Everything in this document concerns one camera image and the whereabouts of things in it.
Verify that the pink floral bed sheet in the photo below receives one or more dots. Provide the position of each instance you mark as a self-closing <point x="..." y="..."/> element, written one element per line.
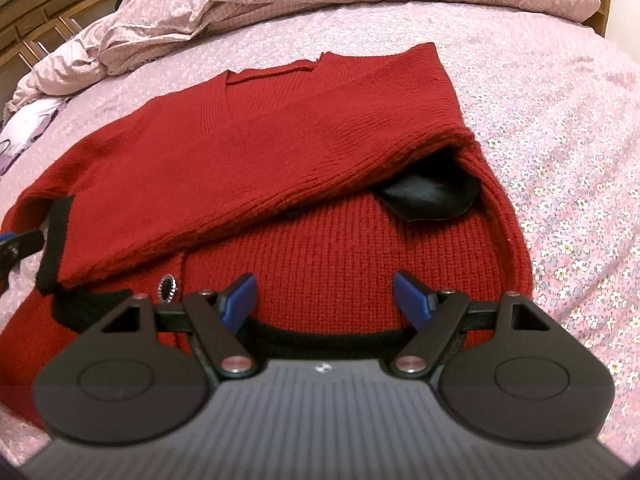
<point x="550" y="135"/>

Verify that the lavender cloth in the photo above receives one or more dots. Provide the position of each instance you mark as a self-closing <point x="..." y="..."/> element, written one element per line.
<point x="25" y="130"/>

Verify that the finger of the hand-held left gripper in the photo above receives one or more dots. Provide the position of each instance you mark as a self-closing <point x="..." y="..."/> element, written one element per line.
<point x="22" y="245"/>

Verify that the black satin fabric piece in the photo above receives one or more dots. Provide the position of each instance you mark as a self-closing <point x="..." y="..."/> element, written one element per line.
<point x="425" y="197"/>

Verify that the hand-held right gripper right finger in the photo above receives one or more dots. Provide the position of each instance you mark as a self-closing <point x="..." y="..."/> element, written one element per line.
<point x="411" y="302"/>

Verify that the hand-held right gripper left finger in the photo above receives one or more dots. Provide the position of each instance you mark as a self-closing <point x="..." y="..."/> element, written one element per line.
<point x="239" y="302"/>

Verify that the red knit sweater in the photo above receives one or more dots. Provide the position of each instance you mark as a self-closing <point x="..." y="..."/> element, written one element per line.
<point x="240" y="160"/>

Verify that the wooden cabinet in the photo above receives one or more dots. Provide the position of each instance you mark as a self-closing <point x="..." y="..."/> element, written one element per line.
<point x="30" y="15"/>

